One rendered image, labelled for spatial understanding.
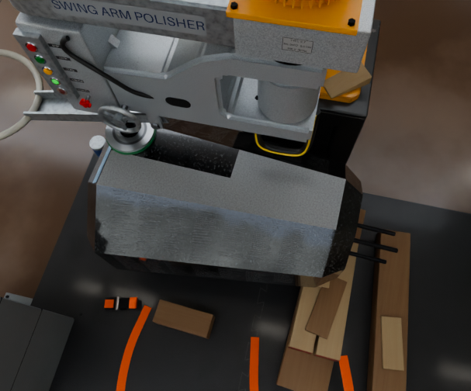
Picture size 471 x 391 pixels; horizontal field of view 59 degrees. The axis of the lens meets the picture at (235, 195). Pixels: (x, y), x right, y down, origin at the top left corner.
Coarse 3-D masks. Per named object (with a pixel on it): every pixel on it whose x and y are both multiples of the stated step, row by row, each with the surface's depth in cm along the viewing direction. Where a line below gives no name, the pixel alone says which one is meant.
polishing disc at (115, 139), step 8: (112, 128) 181; (144, 128) 180; (112, 136) 180; (120, 136) 179; (136, 136) 179; (144, 136) 179; (152, 136) 179; (112, 144) 178; (120, 144) 178; (128, 144) 178; (136, 144) 177; (144, 144) 177; (128, 152) 177
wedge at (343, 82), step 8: (360, 64) 191; (344, 72) 192; (360, 72) 190; (368, 72) 189; (328, 80) 192; (336, 80) 192; (344, 80) 191; (352, 80) 190; (360, 80) 189; (368, 80) 189; (328, 88) 191; (336, 88) 190; (344, 88) 189; (352, 88) 190; (336, 96) 190
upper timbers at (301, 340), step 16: (352, 256) 216; (352, 272) 212; (304, 288) 210; (304, 304) 207; (304, 320) 204; (336, 320) 204; (304, 336) 202; (336, 336) 201; (304, 352) 207; (320, 352) 198; (336, 352) 198
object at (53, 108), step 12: (48, 96) 181; (60, 96) 178; (48, 108) 180; (60, 108) 177; (72, 108) 175; (60, 120) 174; (72, 120) 172; (84, 120) 169; (96, 120) 166; (132, 120) 160; (144, 120) 157; (168, 120) 155
